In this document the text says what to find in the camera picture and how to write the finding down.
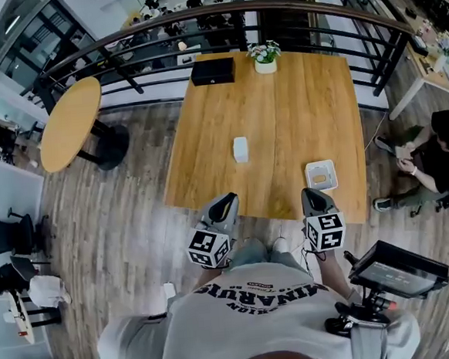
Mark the white square tray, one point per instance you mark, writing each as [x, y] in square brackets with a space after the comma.
[311, 175]

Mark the person's right white shoe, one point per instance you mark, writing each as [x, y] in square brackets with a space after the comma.
[279, 244]

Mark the black box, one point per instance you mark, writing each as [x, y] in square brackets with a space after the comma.
[214, 72]

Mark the black monitor mount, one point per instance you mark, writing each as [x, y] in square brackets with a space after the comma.
[366, 312]

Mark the person's grey trousers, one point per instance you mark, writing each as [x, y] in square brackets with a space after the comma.
[253, 252]

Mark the person's white printed t-shirt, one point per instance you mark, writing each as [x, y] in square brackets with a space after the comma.
[251, 323]

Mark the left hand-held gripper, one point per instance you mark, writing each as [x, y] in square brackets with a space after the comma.
[208, 246]

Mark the black metal railing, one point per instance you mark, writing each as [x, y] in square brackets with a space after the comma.
[234, 8]

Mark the person's right forearm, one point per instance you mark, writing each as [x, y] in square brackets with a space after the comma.
[333, 278]

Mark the potted flowers in white pot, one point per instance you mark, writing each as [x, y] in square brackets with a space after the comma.
[265, 59]

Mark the round wooden table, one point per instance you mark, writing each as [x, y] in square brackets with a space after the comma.
[71, 125]

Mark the black monitor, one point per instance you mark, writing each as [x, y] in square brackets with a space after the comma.
[398, 273]

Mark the rectangular wooden table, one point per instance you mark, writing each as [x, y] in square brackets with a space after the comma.
[282, 124]

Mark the small white box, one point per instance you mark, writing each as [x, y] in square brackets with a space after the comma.
[240, 148]

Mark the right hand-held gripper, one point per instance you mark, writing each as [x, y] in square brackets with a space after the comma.
[325, 230]

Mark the white side table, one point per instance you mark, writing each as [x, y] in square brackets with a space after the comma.
[20, 318]

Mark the white paper sheet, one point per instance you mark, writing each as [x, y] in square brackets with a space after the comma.
[169, 293]

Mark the white desk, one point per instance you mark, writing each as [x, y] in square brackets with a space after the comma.
[433, 77]

